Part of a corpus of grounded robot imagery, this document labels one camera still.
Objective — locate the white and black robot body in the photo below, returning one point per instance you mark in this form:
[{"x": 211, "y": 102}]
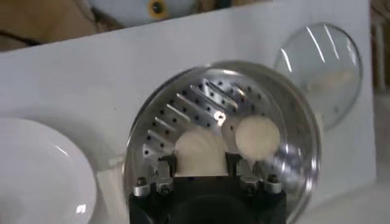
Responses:
[{"x": 128, "y": 12}]

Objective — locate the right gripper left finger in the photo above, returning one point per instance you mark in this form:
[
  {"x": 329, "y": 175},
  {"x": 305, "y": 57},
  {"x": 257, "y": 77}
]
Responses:
[{"x": 163, "y": 182}]

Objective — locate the white round plate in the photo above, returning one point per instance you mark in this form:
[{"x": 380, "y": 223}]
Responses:
[{"x": 39, "y": 170}]

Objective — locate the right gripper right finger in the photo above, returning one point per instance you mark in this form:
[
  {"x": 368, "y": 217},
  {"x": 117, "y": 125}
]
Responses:
[{"x": 246, "y": 179}]

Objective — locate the white steamed baozi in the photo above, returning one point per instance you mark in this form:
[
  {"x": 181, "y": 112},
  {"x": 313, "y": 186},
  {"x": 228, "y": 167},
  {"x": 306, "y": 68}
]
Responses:
[
  {"x": 257, "y": 137},
  {"x": 201, "y": 152}
]

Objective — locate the stainless steel steamer basket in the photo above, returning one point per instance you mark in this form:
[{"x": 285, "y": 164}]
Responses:
[{"x": 189, "y": 103}]

